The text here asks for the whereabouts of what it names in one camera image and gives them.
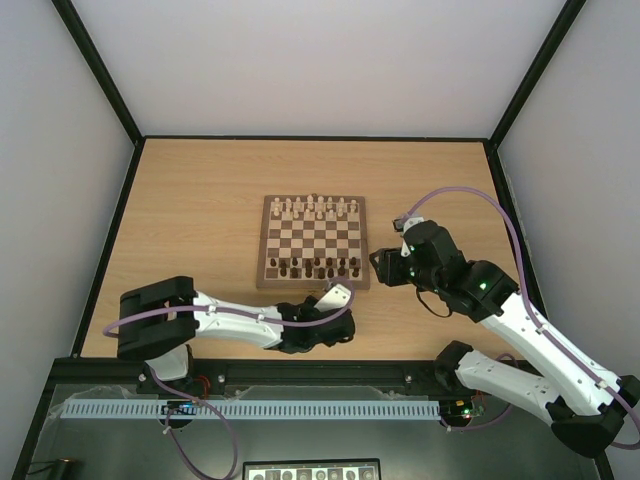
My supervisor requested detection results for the white chess pieces row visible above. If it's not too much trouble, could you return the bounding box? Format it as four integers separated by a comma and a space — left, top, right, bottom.
264, 194, 366, 222

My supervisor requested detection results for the wooden chess board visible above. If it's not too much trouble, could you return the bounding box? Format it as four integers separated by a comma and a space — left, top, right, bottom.
256, 202, 370, 290

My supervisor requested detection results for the purple cable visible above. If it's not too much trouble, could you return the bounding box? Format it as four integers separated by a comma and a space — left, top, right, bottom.
102, 279, 359, 479
407, 186, 640, 451

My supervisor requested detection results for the black aluminium frame rail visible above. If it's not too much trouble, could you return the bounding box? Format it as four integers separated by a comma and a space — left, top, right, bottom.
45, 358, 476, 399

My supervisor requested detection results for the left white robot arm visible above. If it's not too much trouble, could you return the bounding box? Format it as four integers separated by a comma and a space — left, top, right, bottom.
103, 276, 355, 382

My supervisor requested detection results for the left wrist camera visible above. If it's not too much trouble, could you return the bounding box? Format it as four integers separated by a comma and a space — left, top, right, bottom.
315, 284, 352, 312

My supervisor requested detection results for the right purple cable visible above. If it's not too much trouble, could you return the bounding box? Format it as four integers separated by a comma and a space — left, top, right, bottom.
407, 186, 640, 451

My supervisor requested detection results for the white slotted cable duct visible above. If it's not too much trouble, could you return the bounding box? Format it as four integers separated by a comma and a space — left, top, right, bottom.
60, 399, 441, 421

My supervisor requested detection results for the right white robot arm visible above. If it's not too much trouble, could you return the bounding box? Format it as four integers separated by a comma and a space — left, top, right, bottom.
369, 217, 639, 458

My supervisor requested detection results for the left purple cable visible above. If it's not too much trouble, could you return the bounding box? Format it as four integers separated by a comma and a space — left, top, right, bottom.
102, 279, 359, 479

